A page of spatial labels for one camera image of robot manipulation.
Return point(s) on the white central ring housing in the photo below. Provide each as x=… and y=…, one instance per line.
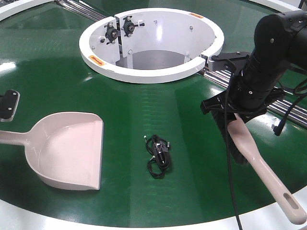
x=171, y=46

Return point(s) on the pink hand brush black bristles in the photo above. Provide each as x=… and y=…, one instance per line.
x=240, y=137

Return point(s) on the black bearing mount right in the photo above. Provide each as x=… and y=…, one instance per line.
x=129, y=26

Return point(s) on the orange warning sticker front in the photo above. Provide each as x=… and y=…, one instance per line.
x=96, y=60

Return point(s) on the black bearing mount left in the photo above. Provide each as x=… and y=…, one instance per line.
x=111, y=33

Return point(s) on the grey camera on right-side gripper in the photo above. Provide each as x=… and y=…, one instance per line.
x=231, y=61

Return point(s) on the steel rollers top-left strip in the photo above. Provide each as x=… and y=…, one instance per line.
x=81, y=8

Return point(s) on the black bearing mount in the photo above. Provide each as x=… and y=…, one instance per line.
x=129, y=26
x=111, y=33

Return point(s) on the orange warning sticker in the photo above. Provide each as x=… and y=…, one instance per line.
x=196, y=15
x=96, y=60

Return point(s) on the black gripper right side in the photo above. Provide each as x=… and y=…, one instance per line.
x=249, y=92

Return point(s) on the pink plastic dustpan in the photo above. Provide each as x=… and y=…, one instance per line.
x=63, y=149

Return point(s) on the orange warning sticker rear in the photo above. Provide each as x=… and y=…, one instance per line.
x=196, y=15

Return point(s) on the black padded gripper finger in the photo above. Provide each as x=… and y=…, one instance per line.
x=8, y=105

